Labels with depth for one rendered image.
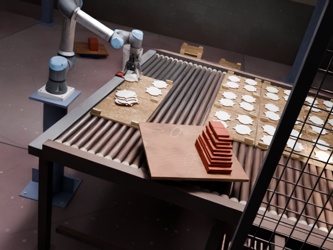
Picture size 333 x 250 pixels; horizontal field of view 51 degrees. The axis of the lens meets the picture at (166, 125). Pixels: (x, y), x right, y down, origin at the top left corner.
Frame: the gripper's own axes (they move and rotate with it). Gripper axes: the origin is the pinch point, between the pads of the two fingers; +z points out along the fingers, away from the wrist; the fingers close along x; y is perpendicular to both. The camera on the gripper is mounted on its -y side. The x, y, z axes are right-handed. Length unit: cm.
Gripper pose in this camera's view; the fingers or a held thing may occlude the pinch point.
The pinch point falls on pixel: (131, 78)
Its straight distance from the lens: 259.9
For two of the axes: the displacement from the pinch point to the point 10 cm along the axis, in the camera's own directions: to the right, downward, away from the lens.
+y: -2.6, 4.5, -8.6
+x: 9.5, 2.9, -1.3
